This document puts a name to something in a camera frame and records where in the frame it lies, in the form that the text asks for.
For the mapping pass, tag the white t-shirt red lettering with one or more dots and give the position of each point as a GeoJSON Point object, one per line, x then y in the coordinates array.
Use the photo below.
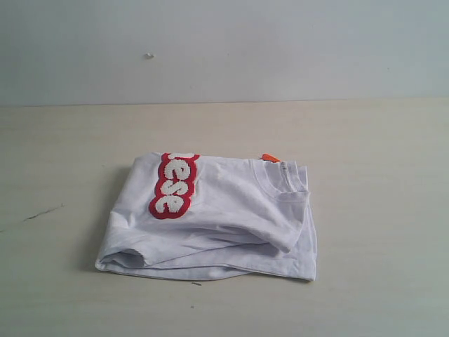
{"type": "Point", "coordinates": [201, 218]}

